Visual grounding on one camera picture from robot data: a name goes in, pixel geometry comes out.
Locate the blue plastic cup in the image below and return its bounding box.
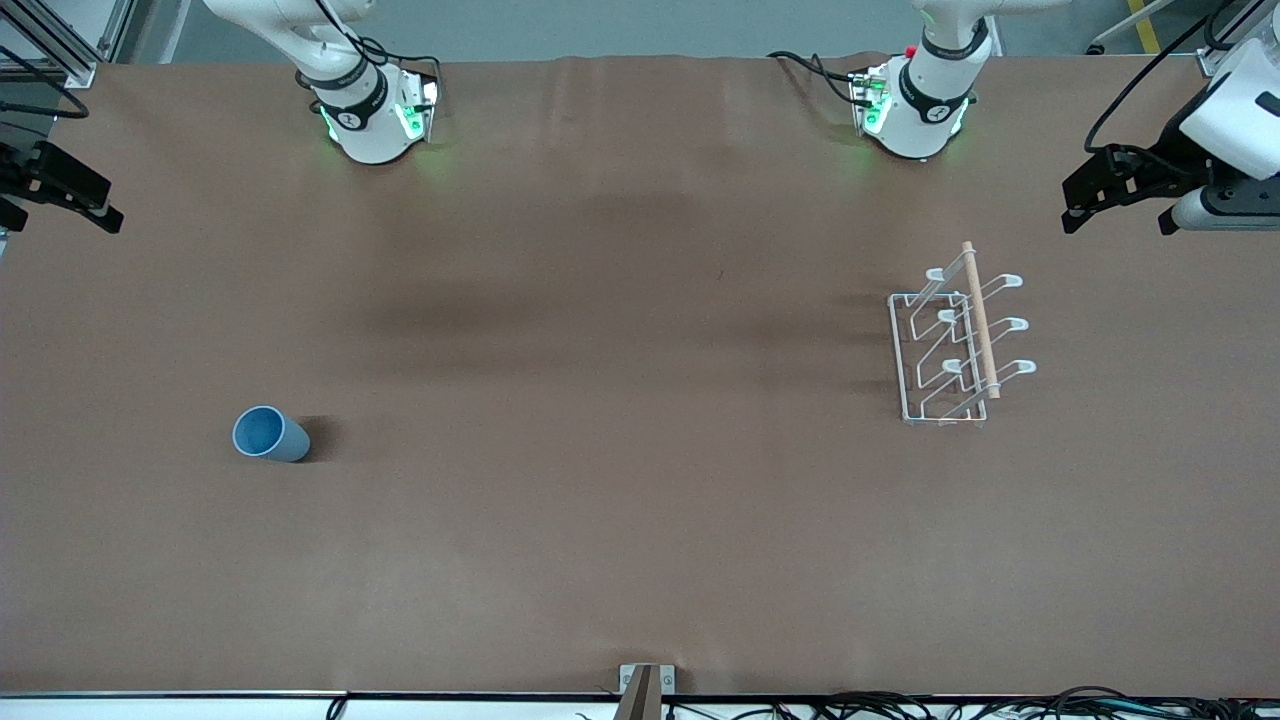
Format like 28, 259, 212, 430
232, 405, 312, 464

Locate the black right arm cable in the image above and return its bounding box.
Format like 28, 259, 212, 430
0, 44, 92, 121

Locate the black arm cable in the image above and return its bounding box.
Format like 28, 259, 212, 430
1084, 0, 1246, 153
0, 44, 92, 121

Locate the black cable bundle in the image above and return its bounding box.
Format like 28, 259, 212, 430
660, 685, 1280, 720

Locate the aluminium frame profile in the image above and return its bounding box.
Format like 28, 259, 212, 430
0, 0, 136, 88
1195, 0, 1280, 78

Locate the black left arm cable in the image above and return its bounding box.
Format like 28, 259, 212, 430
1084, 0, 1246, 153

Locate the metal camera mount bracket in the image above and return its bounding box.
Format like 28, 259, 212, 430
614, 663, 677, 720

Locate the white wire cup holder rack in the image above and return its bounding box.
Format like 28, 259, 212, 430
887, 240, 1038, 428

